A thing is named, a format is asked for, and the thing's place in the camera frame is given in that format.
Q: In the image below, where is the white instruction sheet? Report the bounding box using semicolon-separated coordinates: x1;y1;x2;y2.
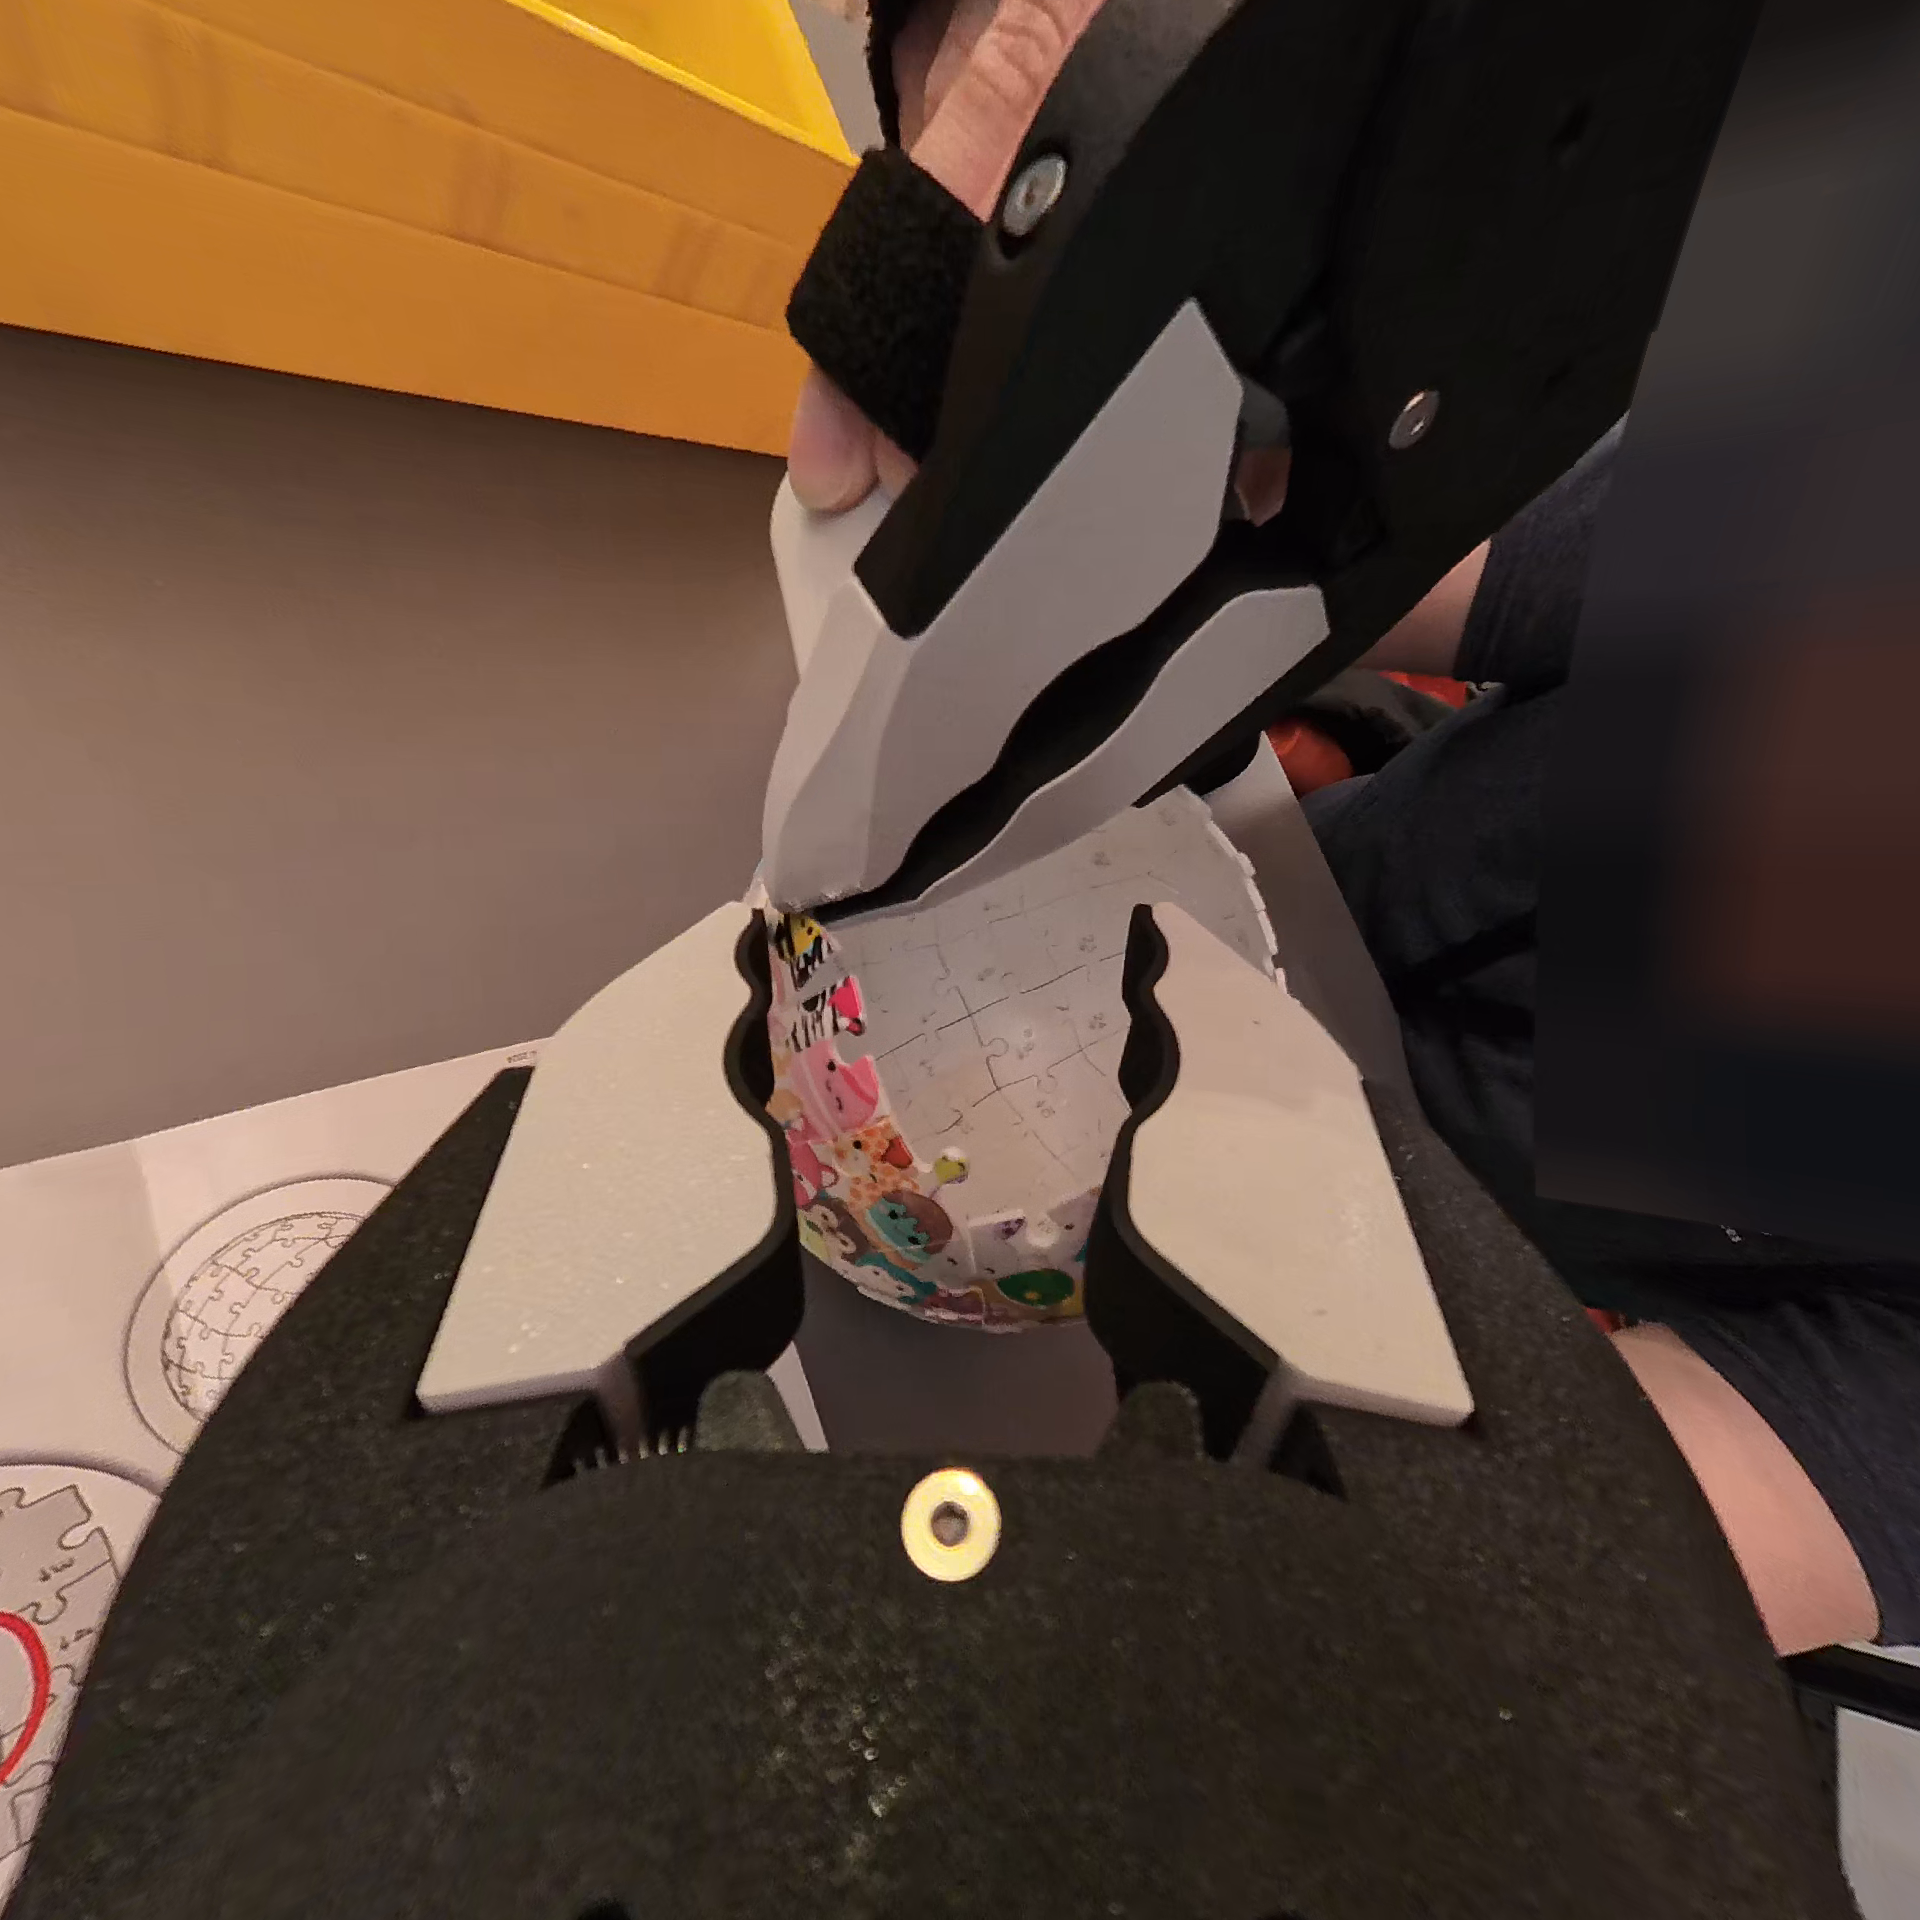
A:
0;1043;542;1870

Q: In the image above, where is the person's right forearm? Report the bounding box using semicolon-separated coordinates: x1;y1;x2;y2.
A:
1372;532;1502;676

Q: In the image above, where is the person's right hand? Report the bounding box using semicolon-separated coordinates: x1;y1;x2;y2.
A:
786;0;1120;516

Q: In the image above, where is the person's dark shirt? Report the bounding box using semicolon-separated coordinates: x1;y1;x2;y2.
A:
1296;427;1630;1231

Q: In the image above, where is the yellow plastic bin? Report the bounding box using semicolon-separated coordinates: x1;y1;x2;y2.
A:
0;0;864;458

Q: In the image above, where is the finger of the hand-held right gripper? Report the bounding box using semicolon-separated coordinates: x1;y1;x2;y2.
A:
816;583;1336;917
758;298;1249;914

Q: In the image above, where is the colourful puzzle ball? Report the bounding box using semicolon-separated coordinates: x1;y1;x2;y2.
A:
748;779;1284;1327

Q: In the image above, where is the person's leg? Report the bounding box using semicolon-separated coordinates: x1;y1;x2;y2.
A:
1612;1290;1920;1660

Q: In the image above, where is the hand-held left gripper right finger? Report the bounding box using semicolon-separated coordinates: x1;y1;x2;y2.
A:
1083;900;1478;1430

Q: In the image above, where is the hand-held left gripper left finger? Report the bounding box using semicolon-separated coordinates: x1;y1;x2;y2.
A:
416;902;806;1425

